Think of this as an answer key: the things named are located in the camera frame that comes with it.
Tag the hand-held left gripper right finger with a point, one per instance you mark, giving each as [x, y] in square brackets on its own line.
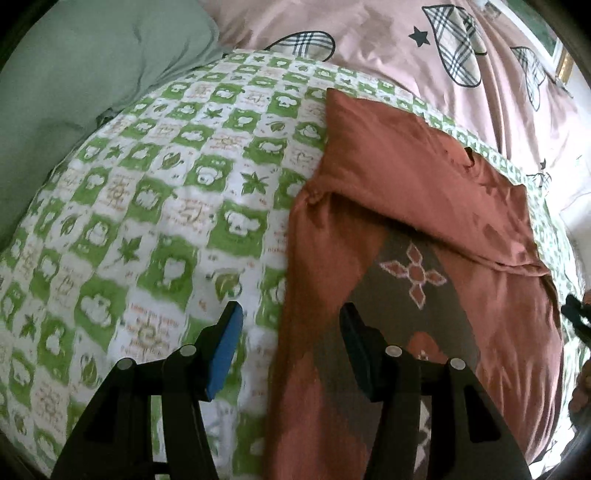
[358, 355]

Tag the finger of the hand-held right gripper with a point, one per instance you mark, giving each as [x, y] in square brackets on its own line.
[576, 314]

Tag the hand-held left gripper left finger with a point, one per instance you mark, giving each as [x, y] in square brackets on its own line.
[226, 350]

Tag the rust red patterned garment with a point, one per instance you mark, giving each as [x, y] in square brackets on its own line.
[415, 240]

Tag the person's right hand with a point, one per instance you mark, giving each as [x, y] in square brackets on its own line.
[581, 392]

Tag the green white checkered blanket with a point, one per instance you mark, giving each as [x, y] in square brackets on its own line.
[166, 203]

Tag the sage green pillow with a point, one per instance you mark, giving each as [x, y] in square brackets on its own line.
[78, 92]

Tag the pink plaid-print duvet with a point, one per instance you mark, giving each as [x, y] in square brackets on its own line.
[415, 55]

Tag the gold picture frame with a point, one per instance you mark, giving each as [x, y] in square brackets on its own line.
[561, 62]

